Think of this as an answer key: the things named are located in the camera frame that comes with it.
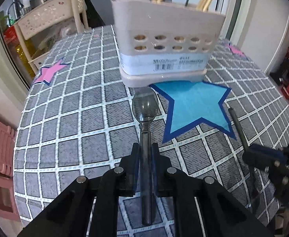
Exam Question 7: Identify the pink plastic stool stack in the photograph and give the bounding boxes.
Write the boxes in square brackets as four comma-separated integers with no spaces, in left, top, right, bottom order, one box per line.
[0,122,20,221]

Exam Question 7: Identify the blue star sticker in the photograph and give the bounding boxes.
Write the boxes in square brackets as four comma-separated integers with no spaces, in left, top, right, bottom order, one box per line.
[150,81,236,143]

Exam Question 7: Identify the chrome kitchen faucet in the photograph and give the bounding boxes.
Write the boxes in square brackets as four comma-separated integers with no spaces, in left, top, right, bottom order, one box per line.
[7,1,24,19]

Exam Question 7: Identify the grey translucent spoon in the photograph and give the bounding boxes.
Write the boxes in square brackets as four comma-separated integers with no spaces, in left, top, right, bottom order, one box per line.
[132,87,158,226]

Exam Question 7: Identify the pink star sticker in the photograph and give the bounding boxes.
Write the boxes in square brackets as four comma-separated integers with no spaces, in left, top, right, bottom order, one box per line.
[33,59,69,86]
[225,42,246,58]

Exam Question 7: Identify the yellow oil bottle red label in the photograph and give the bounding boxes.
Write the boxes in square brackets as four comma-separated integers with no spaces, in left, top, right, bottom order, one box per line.
[4,26,35,79]

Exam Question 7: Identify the black chopstick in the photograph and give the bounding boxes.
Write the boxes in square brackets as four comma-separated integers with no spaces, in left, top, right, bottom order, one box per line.
[228,108,259,199]

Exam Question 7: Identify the pink star sticker right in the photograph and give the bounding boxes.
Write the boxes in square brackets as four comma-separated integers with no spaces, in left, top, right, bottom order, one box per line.
[225,42,246,58]

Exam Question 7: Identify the pink star sticker left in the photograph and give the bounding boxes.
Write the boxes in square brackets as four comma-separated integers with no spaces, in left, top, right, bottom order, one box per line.
[33,59,69,86]

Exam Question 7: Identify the beige plastic storage trolley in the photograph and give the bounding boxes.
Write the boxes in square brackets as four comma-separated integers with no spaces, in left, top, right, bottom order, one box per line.
[13,0,89,73]

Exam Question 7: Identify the beige utensil holder caddy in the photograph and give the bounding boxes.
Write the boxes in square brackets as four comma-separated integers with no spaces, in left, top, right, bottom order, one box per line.
[112,0,226,88]

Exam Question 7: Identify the grey checked tablecloth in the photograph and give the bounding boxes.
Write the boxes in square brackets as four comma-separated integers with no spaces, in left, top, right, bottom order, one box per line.
[13,25,289,231]

